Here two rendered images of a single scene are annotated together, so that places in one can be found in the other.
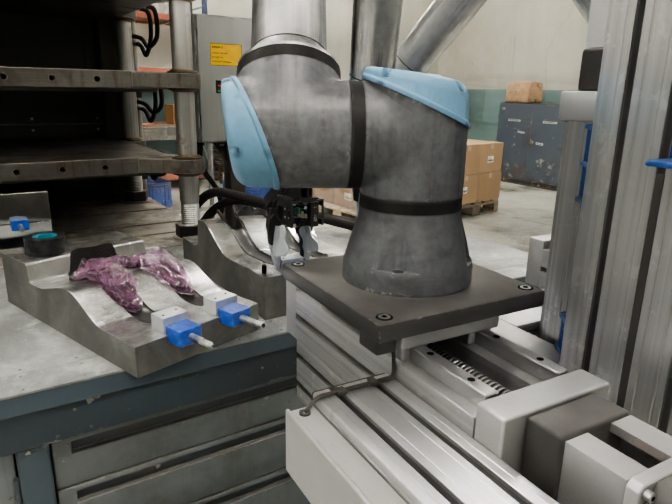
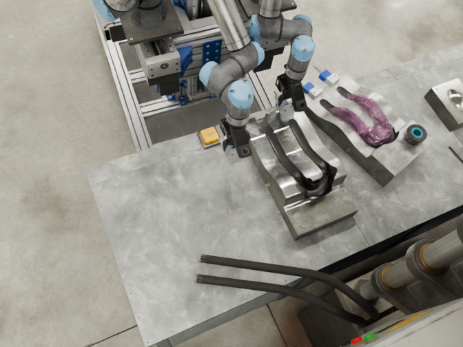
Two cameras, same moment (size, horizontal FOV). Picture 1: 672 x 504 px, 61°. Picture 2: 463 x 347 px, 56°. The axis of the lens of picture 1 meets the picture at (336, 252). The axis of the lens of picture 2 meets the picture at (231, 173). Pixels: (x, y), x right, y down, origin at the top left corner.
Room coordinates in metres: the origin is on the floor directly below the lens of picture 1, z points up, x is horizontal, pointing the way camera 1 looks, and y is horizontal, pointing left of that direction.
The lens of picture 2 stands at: (2.15, -0.08, 2.34)
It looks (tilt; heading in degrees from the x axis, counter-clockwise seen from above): 64 degrees down; 180
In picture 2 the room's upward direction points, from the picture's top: 10 degrees clockwise
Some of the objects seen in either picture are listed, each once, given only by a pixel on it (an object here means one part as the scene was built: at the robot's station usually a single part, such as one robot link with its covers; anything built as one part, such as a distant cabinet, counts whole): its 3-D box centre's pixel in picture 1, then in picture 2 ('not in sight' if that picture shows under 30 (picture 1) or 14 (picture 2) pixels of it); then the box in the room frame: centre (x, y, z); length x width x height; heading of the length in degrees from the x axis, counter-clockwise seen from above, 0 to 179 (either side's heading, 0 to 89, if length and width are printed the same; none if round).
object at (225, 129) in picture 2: not in sight; (234, 125); (1.35, -0.10, 1.09); 0.09 x 0.08 x 0.12; 33
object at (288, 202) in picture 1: (296, 195); (291, 81); (1.09, 0.08, 1.05); 0.09 x 0.08 x 0.12; 33
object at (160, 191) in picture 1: (129, 194); not in sight; (4.76, 1.76, 0.36); 0.62 x 0.44 x 0.22; 123
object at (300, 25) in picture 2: not in sight; (296, 31); (1.00, 0.06, 1.21); 0.11 x 0.11 x 0.08; 4
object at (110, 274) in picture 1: (127, 268); (364, 116); (1.07, 0.41, 0.90); 0.26 x 0.18 x 0.08; 50
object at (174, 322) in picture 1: (187, 334); (324, 74); (0.86, 0.24, 0.86); 0.13 x 0.05 x 0.05; 50
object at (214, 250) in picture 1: (267, 249); (297, 165); (1.34, 0.17, 0.87); 0.50 x 0.26 x 0.14; 33
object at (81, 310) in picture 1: (125, 289); (362, 121); (1.07, 0.42, 0.86); 0.50 x 0.26 x 0.11; 50
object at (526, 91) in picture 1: (524, 92); not in sight; (8.26, -2.59, 1.26); 0.42 x 0.33 x 0.29; 33
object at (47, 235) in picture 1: (45, 243); (415, 134); (1.14, 0.61, 0.93); 0.08 x 0.08 x 0.04
